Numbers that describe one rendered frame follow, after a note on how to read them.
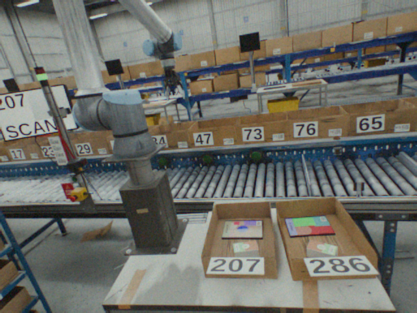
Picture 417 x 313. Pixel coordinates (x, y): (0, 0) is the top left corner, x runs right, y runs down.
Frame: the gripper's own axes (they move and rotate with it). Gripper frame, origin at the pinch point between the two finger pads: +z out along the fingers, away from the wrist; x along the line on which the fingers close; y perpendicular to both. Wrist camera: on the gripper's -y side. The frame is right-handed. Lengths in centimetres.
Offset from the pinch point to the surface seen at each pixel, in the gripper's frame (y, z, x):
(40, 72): 31, -27, -68
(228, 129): -28.7, 30.2, 27.5
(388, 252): 30, 95, 116
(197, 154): -25, 47, 1
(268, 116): -56, 28, 58
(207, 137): -29.4, 35.6, 9.6
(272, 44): -474, -56, 74
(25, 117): 25, -3, -96
